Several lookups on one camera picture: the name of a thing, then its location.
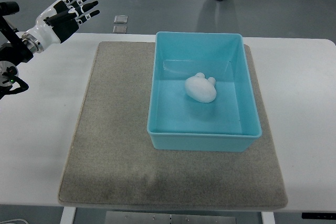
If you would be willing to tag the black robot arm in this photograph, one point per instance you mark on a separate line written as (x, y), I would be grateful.
(13, 53)

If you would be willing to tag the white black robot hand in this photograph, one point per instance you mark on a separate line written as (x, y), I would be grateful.
(57, 23)

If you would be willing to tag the white rabbit toy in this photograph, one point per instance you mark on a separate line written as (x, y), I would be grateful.
(201, 89)

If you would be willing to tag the upper floor socket plate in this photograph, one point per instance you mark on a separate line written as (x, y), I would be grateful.
(120, 19)

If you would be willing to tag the black table control panel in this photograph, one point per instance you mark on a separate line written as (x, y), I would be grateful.
(318, 215)

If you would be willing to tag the metal plate under table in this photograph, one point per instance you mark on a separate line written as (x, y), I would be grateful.
(143, 217)

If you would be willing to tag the grey felt mat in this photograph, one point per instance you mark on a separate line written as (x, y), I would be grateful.
(112, 162)

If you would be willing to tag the floor socket plate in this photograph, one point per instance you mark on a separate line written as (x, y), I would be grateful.
(119, 29)
(120, 19)

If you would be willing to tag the blue plastic box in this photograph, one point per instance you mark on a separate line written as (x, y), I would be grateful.
(230, 123)

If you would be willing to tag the lower floor socket plate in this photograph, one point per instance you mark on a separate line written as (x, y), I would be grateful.
(119, 29)

